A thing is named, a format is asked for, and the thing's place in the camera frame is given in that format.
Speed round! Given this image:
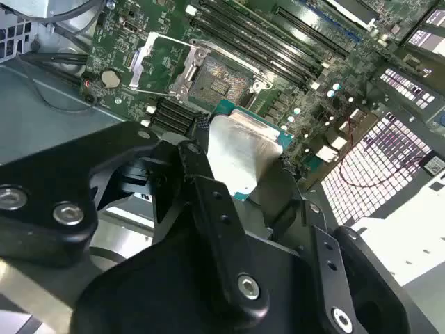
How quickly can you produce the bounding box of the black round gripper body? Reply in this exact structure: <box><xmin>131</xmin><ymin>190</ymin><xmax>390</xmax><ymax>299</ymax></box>
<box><xmin>71</xmin><ymin>222</ymin><xmax>324</xmax><ymax>334</ymax></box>

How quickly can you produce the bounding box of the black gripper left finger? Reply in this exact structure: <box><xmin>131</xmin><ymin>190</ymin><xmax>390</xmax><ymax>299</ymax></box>
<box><xmin>0</xmin><ymin>113</ymin><xmax>271</xmax><ymax>321</ymax></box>

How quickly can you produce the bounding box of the silver topped CPU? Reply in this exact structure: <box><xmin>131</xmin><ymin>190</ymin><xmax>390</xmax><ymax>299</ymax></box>
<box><xmin>207</xmin><ymin>100</ymin><xmax>296</xmax><ymax>203</ymax></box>

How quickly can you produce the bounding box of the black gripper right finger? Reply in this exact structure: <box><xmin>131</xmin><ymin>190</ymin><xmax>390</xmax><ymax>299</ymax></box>
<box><xmin>250</xmin><ymin>158</ymin><xmax>435</xmax><ymax>334</ymax></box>

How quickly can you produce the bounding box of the metal socket cover frame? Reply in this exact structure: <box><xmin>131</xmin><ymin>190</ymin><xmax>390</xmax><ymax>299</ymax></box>
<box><xmin>129</xmin><ymin>31</ymin><xmax>195</xmax><ymax>97</ymax></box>

